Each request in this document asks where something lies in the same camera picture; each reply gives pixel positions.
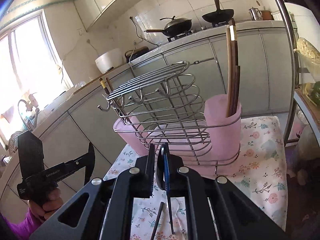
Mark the purple sleeve forearm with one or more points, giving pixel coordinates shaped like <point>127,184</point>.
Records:
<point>23,230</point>

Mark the metal shelf rack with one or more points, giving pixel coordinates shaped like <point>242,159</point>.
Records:
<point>296,98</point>

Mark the pink plastic drip tray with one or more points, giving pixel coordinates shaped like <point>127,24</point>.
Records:
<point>191,142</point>

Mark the black wok wooden handle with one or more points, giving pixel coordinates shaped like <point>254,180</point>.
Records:
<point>219,15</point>

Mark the kitchen faucet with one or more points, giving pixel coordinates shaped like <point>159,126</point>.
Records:
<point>29,112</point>

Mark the dark chopstick yellow band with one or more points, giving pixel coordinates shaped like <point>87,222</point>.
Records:
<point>113,103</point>

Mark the person's left hand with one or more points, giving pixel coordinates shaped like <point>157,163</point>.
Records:
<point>53,203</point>

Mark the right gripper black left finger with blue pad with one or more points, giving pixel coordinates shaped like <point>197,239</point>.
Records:
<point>119,194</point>

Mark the napa cabbage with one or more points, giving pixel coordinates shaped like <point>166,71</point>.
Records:
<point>305,48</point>

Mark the black spoon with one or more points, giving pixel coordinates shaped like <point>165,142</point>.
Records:
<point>163,177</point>

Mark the brown pot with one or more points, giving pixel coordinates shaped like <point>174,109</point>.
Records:
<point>266,15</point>

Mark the steel kettle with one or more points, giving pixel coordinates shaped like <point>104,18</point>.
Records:
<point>255,14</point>

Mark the metal wire utensil rack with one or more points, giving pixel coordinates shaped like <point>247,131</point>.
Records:
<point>168,95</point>

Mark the clear plastic container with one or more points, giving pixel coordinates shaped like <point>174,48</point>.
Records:
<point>309,71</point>

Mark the light wooden chopstick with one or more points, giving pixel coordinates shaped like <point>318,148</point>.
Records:
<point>230,72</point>

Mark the green bell pepper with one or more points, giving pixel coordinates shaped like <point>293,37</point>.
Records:
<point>315,93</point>

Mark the dark chopstick gold band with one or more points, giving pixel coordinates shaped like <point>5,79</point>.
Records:
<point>236,67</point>

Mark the floral bear tablecloth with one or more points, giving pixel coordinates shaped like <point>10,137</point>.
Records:
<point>259,172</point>

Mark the black wok with lid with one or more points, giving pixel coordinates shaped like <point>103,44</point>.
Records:
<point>175,27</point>

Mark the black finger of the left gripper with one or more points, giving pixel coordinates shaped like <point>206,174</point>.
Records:
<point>88,162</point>

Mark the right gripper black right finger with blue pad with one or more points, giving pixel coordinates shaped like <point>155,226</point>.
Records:
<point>200,195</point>

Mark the white rice cooker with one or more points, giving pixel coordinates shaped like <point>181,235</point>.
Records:
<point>109,60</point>

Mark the pink utensil cup left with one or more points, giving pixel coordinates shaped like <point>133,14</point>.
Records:
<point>133,133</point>

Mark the pink utensil cup right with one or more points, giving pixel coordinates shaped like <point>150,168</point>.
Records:
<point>224,132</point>

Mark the pink utensil cup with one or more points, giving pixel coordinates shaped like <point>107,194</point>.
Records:
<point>224,132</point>
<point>133,133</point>

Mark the gas stove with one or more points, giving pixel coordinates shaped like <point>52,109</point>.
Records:
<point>191,31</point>

